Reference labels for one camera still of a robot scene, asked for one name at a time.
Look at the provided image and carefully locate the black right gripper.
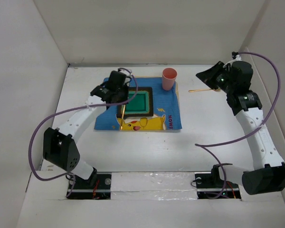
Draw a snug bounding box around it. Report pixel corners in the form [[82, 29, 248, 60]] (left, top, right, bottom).
[[196, 61, 235, 94]]

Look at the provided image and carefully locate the gold spoon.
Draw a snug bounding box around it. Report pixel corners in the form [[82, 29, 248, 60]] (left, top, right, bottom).
[[188, 88, 220, 93]]

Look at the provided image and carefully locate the green square plate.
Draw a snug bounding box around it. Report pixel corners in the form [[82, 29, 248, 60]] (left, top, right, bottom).
[[116, 87, 154, 118]]

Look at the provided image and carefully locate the pink plastic cup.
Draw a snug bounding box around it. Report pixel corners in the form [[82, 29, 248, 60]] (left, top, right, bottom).
[[162, 67, 177, 91]]

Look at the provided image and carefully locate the blue cartoon placemat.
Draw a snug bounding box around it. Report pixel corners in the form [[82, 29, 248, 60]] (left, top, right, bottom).
[[94, 77, 182, 131]]

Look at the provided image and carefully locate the gold fork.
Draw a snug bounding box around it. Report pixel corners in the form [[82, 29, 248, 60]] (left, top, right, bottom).
[[120, 105, 126, 130]]

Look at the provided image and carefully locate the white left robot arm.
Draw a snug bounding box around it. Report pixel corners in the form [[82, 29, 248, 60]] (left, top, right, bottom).
[[43, 68, 133, 189]]

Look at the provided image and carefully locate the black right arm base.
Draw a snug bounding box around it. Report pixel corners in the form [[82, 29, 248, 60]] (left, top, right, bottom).
[[190, 164, 241, 200]]

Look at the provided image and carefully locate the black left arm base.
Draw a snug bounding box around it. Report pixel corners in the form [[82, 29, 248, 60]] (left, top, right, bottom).
[[66, 172, 112, 200]]

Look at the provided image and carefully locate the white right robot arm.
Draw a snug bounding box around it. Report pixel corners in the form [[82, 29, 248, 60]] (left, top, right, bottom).
[[196, 61, 285, 195]]

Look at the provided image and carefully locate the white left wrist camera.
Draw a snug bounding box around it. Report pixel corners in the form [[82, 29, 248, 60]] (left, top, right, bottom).
[[118, 67, 133, 77]]

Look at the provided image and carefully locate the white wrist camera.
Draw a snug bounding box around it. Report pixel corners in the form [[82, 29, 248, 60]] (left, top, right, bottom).
[[118, 67, 133, 77], [224, 52, 242, 67]]

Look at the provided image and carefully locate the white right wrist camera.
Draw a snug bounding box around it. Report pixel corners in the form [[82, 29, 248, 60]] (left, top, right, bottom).
[[224, 52, 242, 67]]

